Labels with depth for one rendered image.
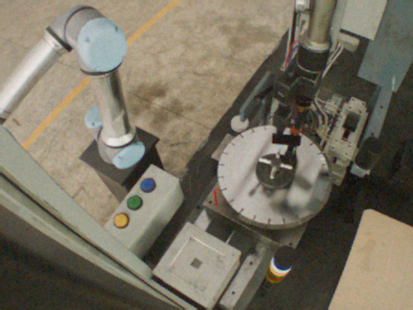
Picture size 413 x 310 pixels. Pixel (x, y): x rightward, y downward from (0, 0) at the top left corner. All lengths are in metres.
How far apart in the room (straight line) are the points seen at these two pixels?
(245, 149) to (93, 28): 0.56
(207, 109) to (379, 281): 1.68
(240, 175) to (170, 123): 1.41
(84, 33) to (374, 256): 1.08
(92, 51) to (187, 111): 1.63
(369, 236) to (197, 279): 0.60
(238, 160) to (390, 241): 0.60
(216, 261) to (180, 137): 1.41
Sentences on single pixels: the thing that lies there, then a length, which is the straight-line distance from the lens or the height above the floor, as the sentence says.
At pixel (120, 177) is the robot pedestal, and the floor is 0.75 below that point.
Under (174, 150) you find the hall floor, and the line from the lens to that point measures 2.14.
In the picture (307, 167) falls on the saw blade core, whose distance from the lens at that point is 0.96.
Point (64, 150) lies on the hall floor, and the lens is 2.45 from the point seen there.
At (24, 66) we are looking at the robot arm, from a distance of 0.92.
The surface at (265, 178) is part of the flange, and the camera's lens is 0.92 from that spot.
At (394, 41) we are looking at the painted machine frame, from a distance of 0.77.
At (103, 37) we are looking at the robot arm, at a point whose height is 1.36.
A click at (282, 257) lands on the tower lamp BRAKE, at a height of 1.16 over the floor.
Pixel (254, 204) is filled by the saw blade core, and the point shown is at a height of 0.95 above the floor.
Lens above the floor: 1.77
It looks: 58 degrees down
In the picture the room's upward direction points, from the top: 9 degrees counter-clockwise
